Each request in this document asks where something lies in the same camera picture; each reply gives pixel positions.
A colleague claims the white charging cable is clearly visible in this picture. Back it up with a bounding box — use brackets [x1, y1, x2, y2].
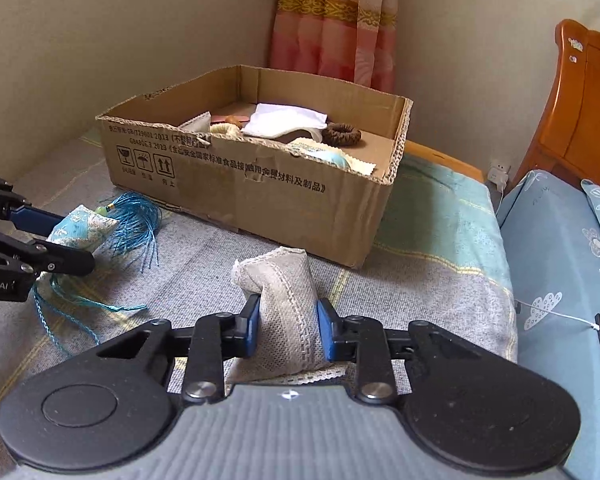
[514, 300, 600, 332]

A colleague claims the cream knitted hair ring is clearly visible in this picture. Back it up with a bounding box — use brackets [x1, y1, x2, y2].
[208, 122, 244, 139]

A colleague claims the small orange carrot toy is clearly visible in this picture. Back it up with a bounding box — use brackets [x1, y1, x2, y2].
[224, 115, 244, 128]

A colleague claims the grey woven cloth bag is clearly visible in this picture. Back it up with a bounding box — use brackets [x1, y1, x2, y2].
[225, 247, 347, 385]

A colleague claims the white blue plush toy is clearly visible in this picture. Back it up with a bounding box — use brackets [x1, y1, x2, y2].
[324, 152, 350, 169]

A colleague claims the white wall socket charger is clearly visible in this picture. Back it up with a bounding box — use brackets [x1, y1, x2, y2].
[486, 159, 510, 193]

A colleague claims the pink patterned curtain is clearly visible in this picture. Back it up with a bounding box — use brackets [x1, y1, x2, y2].
[268, 0, 399, 93]

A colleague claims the brown knitted hair ring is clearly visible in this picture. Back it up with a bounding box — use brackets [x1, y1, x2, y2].
[320, 122, 363, 149]

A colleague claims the orange wooden headboard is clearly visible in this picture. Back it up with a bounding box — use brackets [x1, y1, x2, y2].
[507, 20, 600, 190]

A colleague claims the cardboard box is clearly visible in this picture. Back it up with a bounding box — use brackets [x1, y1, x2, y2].
[97, 65, 412, 268]

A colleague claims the blue floral bed sheet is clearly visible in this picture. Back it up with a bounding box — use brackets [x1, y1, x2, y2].
[496, 170, 600, 479]

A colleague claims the floral sachet with blue tassel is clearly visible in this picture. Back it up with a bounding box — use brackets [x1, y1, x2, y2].
[31, 192, 163, 358]

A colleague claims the yellow lens cleaning cloth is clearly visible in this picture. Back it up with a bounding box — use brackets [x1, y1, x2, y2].
[287, 138, 376, 176]

